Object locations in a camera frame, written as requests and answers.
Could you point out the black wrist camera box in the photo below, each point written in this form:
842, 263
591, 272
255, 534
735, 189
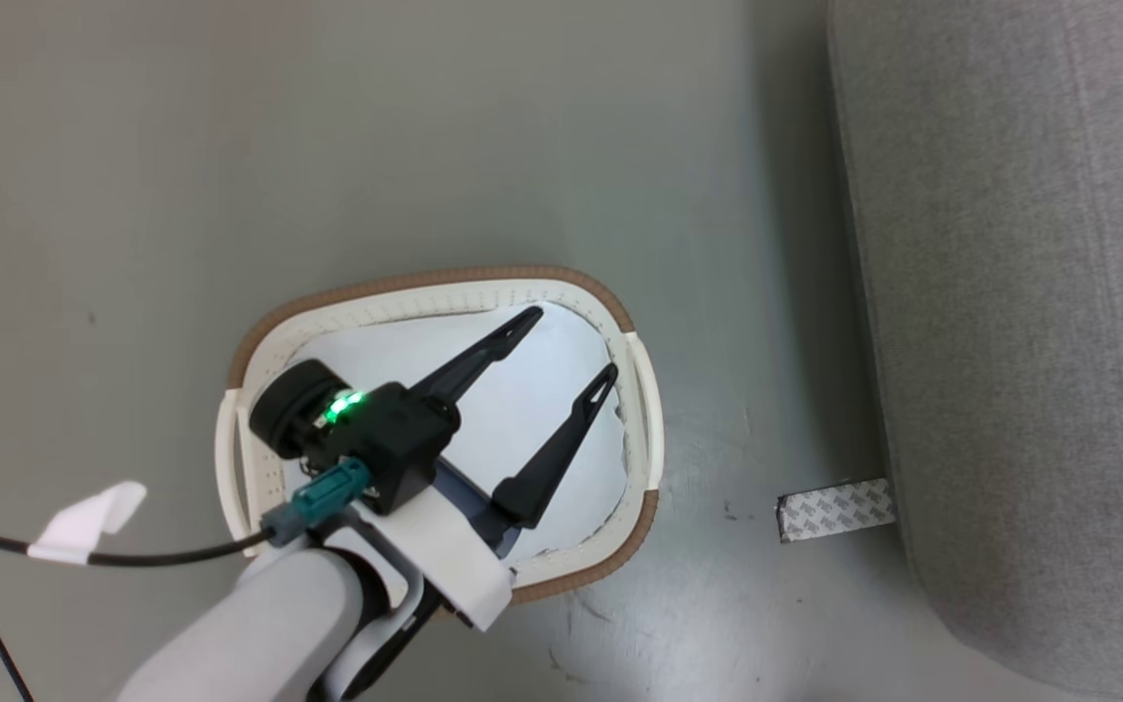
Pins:
396, 439

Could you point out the white laundry basket brown rim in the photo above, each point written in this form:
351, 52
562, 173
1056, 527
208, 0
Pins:
445, 292

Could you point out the white cloth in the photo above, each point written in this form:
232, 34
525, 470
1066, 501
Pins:
522, 414

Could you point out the grey fabric sofa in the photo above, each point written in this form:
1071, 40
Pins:
1029, 292

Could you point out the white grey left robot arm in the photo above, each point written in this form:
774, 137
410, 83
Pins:
269, 624

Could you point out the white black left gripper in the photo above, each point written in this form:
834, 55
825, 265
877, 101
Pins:
445, 551

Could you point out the white tape label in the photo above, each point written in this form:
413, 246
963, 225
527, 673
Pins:
89, 522

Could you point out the grey patterned tape strip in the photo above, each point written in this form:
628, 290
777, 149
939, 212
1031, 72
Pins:
834, 510

